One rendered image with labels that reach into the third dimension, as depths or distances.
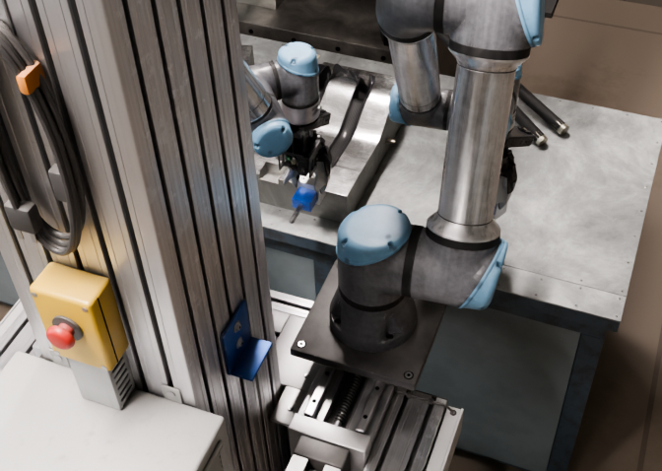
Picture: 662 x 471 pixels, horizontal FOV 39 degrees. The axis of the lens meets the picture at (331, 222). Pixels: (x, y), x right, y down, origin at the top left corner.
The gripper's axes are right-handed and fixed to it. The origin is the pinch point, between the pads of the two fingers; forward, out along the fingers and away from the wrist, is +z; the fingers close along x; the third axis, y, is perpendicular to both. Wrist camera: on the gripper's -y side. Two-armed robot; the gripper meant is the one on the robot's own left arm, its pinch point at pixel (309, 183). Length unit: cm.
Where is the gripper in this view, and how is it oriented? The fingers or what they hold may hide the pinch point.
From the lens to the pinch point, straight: 199.9
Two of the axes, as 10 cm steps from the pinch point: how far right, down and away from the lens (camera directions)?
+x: 9.3, 2.4, -2.8
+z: 0.3, 7.1, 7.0
